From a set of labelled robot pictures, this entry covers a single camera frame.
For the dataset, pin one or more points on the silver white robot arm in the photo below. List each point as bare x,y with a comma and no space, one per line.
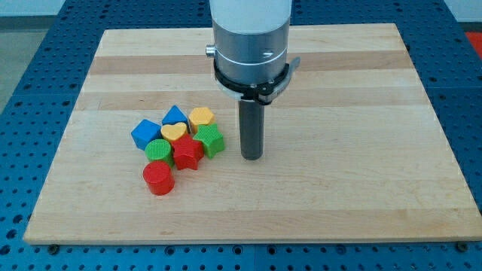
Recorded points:
250,38

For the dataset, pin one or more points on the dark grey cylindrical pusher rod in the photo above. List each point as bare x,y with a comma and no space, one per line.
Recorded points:
251,129

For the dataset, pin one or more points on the green star block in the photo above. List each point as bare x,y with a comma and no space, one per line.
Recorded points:
211,138

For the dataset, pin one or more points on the yellow hexagon block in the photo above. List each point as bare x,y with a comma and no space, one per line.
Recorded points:
200,116

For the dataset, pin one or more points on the red star block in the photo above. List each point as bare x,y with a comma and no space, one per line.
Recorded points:
187,153

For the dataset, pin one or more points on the yellow heart block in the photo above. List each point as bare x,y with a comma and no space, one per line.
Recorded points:
173,132

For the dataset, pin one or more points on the blue triangle block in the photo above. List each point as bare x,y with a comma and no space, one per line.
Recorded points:
174,115

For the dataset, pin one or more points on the green cylinder block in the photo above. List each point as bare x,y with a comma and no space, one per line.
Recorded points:
160,149

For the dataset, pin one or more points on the red cylinder block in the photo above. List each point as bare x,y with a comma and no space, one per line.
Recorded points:
158,177

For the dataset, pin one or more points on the blue cube block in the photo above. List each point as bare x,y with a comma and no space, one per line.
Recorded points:
145,132

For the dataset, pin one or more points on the wooden board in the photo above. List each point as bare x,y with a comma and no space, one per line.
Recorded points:
353,150

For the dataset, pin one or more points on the blue perforated metal table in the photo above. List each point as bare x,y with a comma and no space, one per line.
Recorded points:
33,121

